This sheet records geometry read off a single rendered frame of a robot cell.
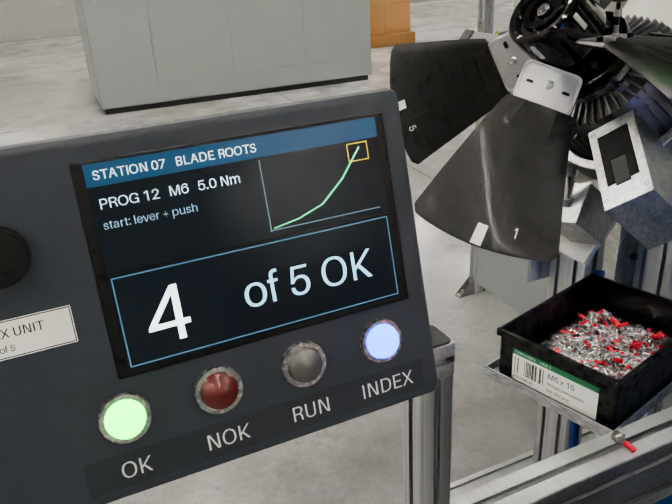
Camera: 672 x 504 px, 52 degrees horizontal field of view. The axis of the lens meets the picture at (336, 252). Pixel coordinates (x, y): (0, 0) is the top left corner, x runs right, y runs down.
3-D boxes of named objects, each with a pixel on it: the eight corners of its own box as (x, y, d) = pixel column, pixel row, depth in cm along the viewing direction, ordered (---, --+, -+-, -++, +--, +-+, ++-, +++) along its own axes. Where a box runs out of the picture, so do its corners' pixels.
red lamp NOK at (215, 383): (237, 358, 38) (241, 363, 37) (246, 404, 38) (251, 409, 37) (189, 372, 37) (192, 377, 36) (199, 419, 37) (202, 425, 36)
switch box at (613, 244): (664, 278, 150) (680, 183, 140) (612, 295, 144) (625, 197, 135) (631, 263, 157) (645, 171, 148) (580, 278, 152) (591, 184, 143)
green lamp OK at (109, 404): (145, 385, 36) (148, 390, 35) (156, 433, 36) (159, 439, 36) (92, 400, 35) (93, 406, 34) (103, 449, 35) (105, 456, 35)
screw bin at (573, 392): (587, 314, 101) (592, 271, 98) (703, 360, 89) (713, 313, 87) (493, 374, 89) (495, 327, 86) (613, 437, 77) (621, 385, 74)
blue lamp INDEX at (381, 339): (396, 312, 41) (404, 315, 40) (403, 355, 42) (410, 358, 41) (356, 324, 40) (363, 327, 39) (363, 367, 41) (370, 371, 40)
